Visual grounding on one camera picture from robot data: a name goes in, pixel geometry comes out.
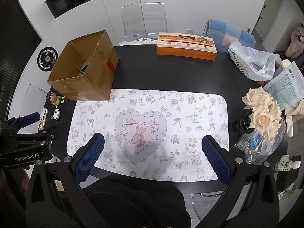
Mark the printed snack packet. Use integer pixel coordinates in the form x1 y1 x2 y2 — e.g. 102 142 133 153
39 108 49 130

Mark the black desk fan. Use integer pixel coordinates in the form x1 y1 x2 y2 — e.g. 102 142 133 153
37 47 58 72

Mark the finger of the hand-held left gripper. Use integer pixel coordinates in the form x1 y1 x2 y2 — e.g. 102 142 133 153
9 123 64 146
2 112 41 137

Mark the black box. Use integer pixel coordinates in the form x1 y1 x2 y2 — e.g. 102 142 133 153
276 155 302 193

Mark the pink coat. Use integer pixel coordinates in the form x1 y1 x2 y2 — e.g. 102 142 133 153
285 23 304 58

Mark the cream rose bouquet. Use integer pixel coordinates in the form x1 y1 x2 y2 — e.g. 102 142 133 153
241 86 283 143

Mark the black-haired doll figure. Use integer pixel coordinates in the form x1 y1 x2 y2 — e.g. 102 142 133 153
47 92 69 107

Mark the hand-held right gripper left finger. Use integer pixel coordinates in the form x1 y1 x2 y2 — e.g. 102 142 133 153
25 132 105 228

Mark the person's dark clothing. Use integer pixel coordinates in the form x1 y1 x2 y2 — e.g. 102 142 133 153
82 173 192 228

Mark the white printed table mat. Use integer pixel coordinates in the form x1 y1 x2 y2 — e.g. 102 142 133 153
66 88 230 183

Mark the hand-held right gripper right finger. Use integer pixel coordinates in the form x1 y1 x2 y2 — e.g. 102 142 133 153
201 134 281 228

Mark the small green label bottle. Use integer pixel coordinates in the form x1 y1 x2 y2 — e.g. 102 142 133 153
275 154 301 172

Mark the clear plastic bag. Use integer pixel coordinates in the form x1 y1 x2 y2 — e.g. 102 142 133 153
235 123 286 165

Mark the blue checked blanket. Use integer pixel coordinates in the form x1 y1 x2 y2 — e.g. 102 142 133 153
204 19 256 53

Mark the black ribbed vase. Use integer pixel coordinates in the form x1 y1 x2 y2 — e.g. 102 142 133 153
232 111 256 135

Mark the brown cardboard box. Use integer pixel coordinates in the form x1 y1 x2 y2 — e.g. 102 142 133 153
47 30 119 102

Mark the white plastic bag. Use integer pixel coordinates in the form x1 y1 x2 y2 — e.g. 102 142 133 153
228 41 283 81

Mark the teal toy chair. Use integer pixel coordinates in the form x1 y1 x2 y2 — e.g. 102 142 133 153
76 63 89 75

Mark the orange printed carton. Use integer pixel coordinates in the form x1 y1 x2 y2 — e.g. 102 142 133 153
156 32 218 61

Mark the pale printed paper packet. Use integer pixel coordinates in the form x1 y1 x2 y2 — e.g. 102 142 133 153
262 61 304 111

